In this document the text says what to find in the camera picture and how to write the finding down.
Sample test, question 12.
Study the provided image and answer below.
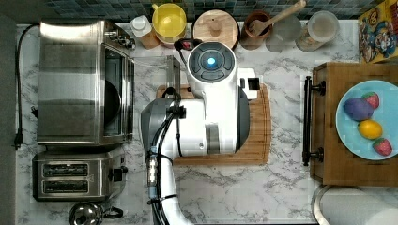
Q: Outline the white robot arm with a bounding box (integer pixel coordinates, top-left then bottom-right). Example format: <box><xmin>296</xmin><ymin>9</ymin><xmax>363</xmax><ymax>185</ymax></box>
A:
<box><xmin>140</xmin><ymin>38</ymin><xmax>250</xmax><ymax>225</ymax></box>

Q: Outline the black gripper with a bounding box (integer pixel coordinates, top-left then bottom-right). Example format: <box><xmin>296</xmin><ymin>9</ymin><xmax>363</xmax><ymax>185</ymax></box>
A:
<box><xmin>174</xmin><ymin>38</ymin><xmax>202</xmax><ymax>51</ymax></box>

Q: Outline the cereal box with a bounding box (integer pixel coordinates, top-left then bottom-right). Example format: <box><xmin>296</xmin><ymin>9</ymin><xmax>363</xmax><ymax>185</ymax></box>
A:
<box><xmin>359</xmin><ymin>0</ymin><xmax>398</xmax><ymax>64</ymax></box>

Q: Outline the wooden cutting board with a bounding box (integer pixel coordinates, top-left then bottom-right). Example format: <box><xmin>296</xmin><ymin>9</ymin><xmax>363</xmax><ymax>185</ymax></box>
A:
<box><xmin>174</xmin><ymin>83</ymin><xmax>271</xmax><ymax>166</ymax></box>

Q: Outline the stainless steel toaster oven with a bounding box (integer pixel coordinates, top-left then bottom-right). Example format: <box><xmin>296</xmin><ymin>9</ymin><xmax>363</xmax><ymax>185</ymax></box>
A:
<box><xmin>37</xmin><ymin>21</ymin><xmax>134</xmax><ymax>146</ymax></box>

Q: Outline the toy strawberry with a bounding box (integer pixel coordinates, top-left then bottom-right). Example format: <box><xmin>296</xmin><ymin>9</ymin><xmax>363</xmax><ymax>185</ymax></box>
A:
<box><xmin>362</xmin><ymin>92</ymin><xmax>379</xmax><ymax>109</ymax></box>
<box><xmin>373</xmin><ymin>138</ymin><xmax>392</xmax><ymax>157</ymax></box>

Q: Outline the yellow toy lemon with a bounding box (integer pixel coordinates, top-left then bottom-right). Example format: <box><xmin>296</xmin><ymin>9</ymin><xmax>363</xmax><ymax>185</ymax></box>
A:
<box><xmin>358</xmin><ymin>119</ymin><xmax>383</xmax><ymax>140</ymax></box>

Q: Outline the wooden spatula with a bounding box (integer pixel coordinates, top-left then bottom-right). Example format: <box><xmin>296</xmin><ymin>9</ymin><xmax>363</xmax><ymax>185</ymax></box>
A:
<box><xmin>249</xmin><ymin>0</ymin><xmax>307</xmax><ymax>36</ymax></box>

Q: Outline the purple toy fruit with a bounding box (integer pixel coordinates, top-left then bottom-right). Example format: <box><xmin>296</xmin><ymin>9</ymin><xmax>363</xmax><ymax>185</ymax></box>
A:
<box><xmin>344</xmin><ymin>97</ymin><xmax>374</xmax><ymax>121</ymax></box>

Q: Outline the glass oven door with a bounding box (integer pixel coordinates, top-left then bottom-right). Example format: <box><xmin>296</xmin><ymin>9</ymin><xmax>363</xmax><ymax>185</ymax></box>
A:
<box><xmin>134</xmin><ymin>55</ymin><xmax>180</xmax><ymax>90</ymax></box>

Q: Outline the black power cord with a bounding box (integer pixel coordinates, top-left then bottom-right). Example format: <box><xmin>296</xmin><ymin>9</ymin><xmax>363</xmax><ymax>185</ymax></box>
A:
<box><xmin>12</xmin><ymin>22</ymin><xmax>40</xmax><ymax>150</ymax></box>

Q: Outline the white capped bottle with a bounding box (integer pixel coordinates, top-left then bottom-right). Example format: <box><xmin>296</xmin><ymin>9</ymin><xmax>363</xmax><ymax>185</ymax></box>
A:
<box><xmin>130</xmin><ymin>15</ymin><xmax>160</xmax><ymax>49</ymax></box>

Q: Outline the white lid jar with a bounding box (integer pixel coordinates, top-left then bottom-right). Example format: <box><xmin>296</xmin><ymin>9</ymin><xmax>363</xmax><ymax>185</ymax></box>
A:
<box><xmin>295</xmin><ymin>10</ymin><xmax>340</xmax><ymax>53</ymax></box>

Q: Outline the wooden lid canister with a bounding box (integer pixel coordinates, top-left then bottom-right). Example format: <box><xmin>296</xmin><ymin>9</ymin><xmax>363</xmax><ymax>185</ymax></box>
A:
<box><xmin>191</xmin><ymin>9</ymin><xmax>239</xmax><ymax>49</ymax></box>

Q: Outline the lower toy strawberry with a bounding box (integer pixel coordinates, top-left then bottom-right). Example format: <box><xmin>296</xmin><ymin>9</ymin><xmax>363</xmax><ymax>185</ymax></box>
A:
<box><xmin>373</xmin><ymin>138</ymin><xmax>392</xmax><ymax>157</ymax></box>

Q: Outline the light blue plate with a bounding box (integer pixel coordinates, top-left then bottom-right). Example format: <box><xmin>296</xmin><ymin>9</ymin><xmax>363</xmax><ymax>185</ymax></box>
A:
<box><xmin>335</xmin><ymin>80</ymin><xmax>398</xmax><ymax>160</ymax></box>

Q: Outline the upper toy strawberry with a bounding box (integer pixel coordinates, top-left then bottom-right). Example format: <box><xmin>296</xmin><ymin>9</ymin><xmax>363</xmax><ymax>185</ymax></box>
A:
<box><xmin>362</xmin><ymin>92</ymin><xmax>379</xmax><ymax>109</ymax></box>

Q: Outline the yellow pitcher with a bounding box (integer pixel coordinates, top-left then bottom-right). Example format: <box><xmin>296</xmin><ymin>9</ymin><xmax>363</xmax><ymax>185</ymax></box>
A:
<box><xmin>152</xmin><ymin>3</ymin><xmax>187</xmax><ymax>48</ymax></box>

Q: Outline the brown utensil holder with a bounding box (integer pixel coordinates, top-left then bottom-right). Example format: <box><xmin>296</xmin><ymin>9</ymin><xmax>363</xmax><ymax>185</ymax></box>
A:
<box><xmin>239</xmin><ymin>10</ymin><xmax>272</xmax><ymax>50</ymax></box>

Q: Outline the clear glass jar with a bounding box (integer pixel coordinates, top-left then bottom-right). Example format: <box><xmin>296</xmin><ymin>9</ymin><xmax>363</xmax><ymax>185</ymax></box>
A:
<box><xmin>266</xmin><ymin>15</ymin><xmax>301</xmax><ymax>53</ymax></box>

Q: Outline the wooden tray with handle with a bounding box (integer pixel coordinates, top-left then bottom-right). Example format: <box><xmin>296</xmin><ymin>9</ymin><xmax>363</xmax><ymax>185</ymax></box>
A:
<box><xmin>302</xmin><ymin>62</ymin><xmax>398</xmax><ymax>187</ymax></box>

